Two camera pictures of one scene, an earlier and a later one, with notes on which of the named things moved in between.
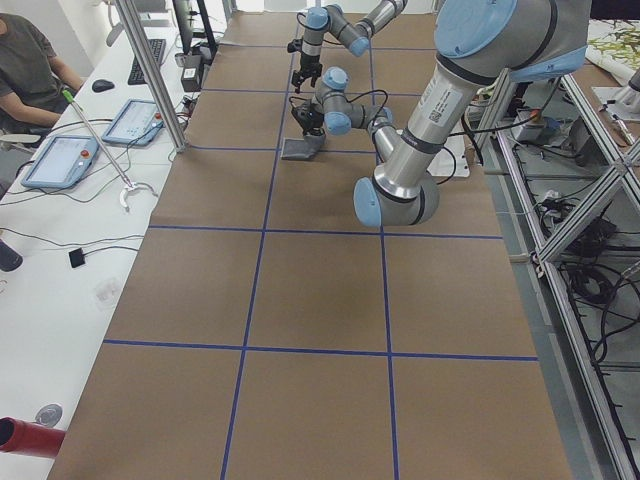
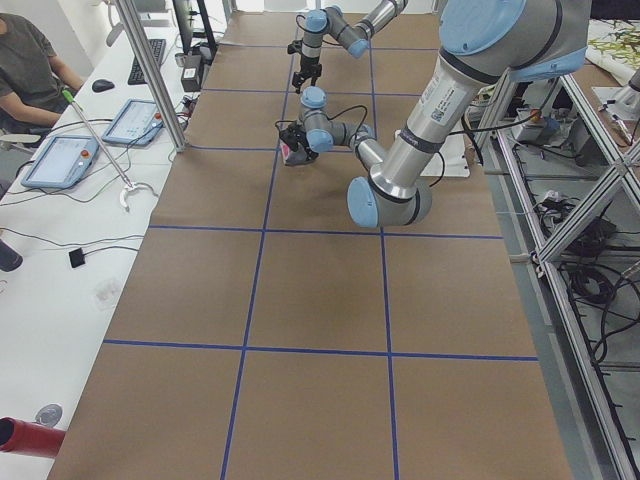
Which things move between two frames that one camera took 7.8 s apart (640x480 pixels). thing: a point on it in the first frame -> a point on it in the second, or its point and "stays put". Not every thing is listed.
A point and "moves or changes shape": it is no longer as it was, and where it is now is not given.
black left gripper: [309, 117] -> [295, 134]
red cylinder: [31, 439] stays put
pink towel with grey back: [300, 149] moves or changes shape
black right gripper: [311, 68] stays put
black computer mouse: [102, 85] stays put
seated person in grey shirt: [34, 86] stays put
